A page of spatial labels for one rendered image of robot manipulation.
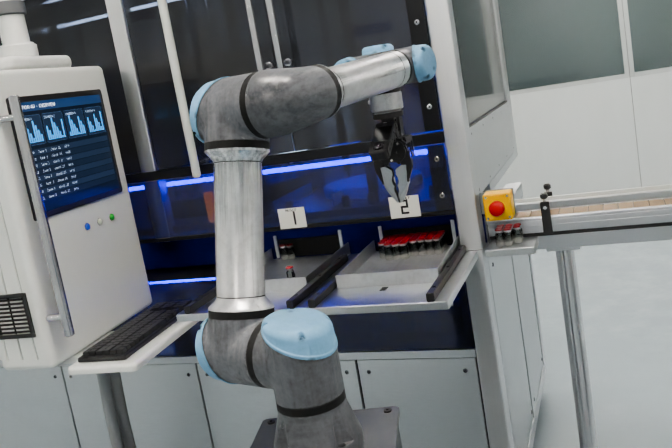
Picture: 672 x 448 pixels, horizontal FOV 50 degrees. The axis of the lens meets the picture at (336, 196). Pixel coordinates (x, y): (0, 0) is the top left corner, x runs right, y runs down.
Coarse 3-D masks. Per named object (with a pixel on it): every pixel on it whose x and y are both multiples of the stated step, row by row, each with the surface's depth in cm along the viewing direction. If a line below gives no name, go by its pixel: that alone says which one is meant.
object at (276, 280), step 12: (336, 252) 206; (348, 252) 214; (276, 264) 217; (288, 264) 215; (300, 264) 212; (312, 264) 210; (324, 264) 196; (276, 276) 203; (300, 276) 199; (312, 276) 188; (276, 288) 188; (288, 288) 187; (300, 288) 185
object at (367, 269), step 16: (368, 256) 206; (416, 256) 199; (432, 256) 196; (448, 256) 185; (352, 272) 192; (368, 272) 191; (384, 272) 176; (400, 272) 175; (416, 272) 174; (432, 272) 172
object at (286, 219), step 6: (282, 210) 212; (288, 210) 211; (294, 210) 210; (300, 210) 210; (282, 216) 212; (288, 216) 211; (300, 216) 210; (282, 222) 212; (288, 222) 212; (300, 222) 210; (306, 222) 210; (282, 228) 213; (288, 228) 212
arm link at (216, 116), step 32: (224, 96) 123; (192, 128) 129; (224, 128) 123; (224, 160) 125; (256, 160) 127; (224, 192) 125; (256, 192) 126; (224, 224) 125; (256, 224) 126; (224, 256) 125; (256, 256) 126; (224, 288) 125; (256, 288) 125; (224, 320) 123; (256, 320) 123; (224, 352) 122
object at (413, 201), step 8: (392, 200) 200; (408, 200) 198; (416, 200) 197; (392, 208) 200; (400, 208) 199; (408, 208) 198; (416, 208) 198; (392, 216) 200; (400, 216) 200; (408, 216) 199; (416, 216) 198
